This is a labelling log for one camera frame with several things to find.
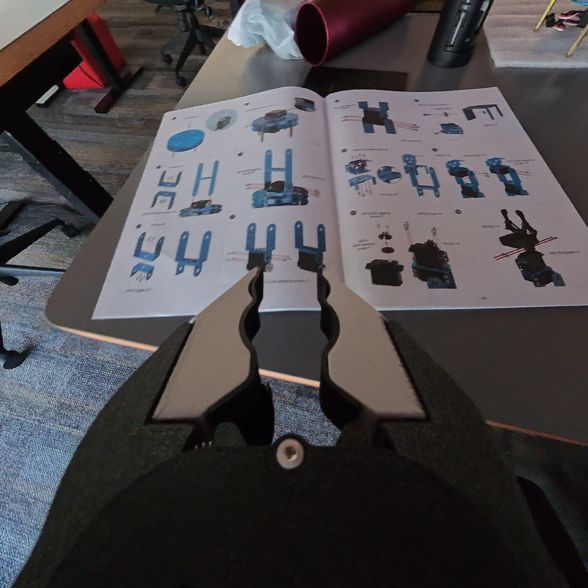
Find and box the black cylinder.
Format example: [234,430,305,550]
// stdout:
[427,0,494,69]

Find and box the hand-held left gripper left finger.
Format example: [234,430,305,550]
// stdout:
[152,267,265,422]

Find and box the red box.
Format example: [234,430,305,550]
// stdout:
[62,14,127,113]

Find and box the wooden edged table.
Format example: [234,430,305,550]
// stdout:
[0,0,143,226]

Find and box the black office chair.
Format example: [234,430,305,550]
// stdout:
[154,0,230,88]

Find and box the white crumpled wrap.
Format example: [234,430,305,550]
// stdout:
[227,0,304,60]

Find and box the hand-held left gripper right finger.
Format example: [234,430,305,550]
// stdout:
[317,269,425,421]

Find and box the open instruction manual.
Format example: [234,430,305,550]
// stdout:
[92,86,588,320]

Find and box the red metal tube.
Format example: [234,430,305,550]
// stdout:
[295,0,416,67]

